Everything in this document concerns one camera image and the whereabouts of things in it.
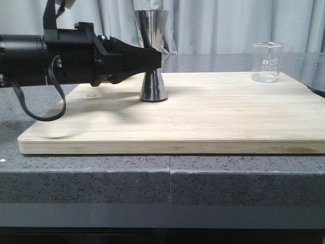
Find clear glass beaker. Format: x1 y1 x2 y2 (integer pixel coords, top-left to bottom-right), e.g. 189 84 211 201
251 42 285 83

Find steel double jigger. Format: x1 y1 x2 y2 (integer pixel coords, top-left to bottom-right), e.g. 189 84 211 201
134 10 168 102

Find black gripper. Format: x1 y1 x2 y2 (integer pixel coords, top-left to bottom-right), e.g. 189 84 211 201
43 22 161 86

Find black metal board handle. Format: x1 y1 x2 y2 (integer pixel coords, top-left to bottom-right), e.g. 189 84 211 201
307 86 325 98

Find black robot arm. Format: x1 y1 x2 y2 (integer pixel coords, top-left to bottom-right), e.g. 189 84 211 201
1 22 161 86

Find black ribbon cable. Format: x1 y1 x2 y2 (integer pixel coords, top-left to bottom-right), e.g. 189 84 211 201
0 55 67 122

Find wooden cutting board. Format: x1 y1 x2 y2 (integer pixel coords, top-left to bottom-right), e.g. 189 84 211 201
18 72 324 155

